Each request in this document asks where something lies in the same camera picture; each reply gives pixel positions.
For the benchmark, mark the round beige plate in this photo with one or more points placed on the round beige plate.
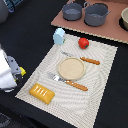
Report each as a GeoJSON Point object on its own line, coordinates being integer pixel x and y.
{"type": "Point", "coordinates": [71, 68]}

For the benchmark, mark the orange bread loaf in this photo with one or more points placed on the orange bread loaf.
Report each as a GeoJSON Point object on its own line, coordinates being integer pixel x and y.
{"type": "Point", "coordinates": [42, 93]}

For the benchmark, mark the red tomato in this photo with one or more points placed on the red tomato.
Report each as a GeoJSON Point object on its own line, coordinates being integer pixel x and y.
{"type": "Point", "coordinates": [83, 43]}

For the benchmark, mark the large grey pot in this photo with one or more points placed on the large grey pot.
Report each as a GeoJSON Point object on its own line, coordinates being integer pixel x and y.
{"type": "Point", "coordinates": [95, 14]}

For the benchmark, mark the beige bowl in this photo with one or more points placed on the beige bowl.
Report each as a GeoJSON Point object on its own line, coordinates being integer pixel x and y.
{"type": "Point", "coordinates": [124, 15]}

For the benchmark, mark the woven beige placemat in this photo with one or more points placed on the woven beige placemat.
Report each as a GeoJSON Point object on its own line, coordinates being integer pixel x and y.
{"type": "Point", "coordinates": [76, 107]}

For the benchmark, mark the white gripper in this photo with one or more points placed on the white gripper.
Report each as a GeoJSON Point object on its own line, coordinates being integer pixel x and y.
{"type": "Point", "coordinates": [10, 72]}

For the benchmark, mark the fork with wooden handle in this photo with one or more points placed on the fork with wooden handle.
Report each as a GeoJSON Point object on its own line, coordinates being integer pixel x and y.
{"type": "Point", "coordinates": [69, 82]}

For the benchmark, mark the yellow butter box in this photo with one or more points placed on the yellow butter box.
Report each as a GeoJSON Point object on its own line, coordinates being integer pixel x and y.
{"type": "Point", "coordinates": [23, 72]}

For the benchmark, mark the small grey pot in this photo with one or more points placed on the small grey pot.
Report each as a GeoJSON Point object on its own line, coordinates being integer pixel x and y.
{"type": "Point", "coordinates": [72, 11]}

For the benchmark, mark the knife with wooden handle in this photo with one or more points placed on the knife with wooden handle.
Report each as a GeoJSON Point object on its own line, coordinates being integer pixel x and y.
{"type": "Point", "coordinates": [82, 58]}

